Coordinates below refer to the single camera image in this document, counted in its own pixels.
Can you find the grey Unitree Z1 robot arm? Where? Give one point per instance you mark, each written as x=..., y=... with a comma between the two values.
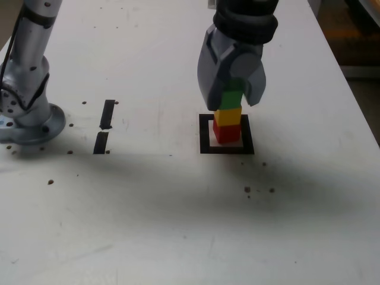
x=29, y=59

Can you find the grey background bar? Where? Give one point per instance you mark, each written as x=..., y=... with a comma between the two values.
x=362, y=71

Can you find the green cube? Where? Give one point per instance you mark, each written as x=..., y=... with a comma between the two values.
x=231, y=99

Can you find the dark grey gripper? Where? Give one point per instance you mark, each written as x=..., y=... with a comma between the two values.
x=249, y=49

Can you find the black tape strip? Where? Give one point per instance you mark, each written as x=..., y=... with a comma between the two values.
x=107, y=114

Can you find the red cube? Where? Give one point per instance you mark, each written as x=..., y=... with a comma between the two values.
x=227, y=133

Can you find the black tape square outline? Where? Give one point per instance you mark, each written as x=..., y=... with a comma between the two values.
x=204, y=139

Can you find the brown background furniture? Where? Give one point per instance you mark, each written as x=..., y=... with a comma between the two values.
x=365, y=17

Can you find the yellow cube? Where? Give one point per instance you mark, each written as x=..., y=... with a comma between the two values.
x=228, y=116

